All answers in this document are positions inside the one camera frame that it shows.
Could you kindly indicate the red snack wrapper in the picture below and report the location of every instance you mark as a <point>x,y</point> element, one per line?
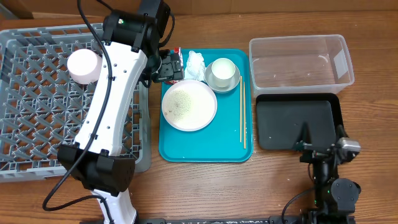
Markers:
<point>174,68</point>

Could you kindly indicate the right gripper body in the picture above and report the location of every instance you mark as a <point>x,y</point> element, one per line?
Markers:
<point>312,154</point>

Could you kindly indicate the black plastic tray bin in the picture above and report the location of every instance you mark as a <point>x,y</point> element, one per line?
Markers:
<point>282,118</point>

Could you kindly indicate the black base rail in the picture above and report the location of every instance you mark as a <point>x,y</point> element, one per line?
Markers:
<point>270,220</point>

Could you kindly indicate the small pink bowl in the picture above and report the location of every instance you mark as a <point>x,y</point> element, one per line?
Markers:
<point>84,66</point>

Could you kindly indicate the wooden chopstick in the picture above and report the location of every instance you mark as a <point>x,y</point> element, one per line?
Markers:
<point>240,110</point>
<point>244,117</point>

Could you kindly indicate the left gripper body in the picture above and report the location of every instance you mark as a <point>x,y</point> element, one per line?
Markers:
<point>161,67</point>

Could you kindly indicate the white paper cup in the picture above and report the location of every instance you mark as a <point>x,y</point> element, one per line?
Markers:
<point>223,69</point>

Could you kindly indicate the grey metal saucer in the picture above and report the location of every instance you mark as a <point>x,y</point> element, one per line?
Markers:
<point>210,80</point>

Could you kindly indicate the grey plastic dish rack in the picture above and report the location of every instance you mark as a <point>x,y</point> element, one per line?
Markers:
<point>41,106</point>

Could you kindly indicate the teal serving tray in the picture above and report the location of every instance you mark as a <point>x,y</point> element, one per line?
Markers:
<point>219,141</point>

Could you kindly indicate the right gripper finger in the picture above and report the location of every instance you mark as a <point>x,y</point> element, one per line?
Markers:
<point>304,138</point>
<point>340,132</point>

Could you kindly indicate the clear plastic bin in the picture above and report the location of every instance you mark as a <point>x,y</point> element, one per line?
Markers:
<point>300,64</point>

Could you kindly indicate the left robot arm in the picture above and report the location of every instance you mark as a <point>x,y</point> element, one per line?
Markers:
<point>133,47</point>

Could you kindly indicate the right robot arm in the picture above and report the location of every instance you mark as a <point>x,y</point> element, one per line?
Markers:
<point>335,197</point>

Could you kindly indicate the large white plate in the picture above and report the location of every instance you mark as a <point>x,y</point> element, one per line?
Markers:
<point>204,105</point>

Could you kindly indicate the right wooden chopstick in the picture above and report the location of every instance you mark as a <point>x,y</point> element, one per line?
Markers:
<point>244,117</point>

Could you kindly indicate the crumpled white tissue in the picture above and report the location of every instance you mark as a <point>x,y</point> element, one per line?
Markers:
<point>195,67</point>

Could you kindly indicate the rice leftovers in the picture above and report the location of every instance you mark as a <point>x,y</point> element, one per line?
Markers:
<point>177,105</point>

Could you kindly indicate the left wooden chopstick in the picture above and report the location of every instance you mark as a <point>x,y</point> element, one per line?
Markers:
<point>240,110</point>

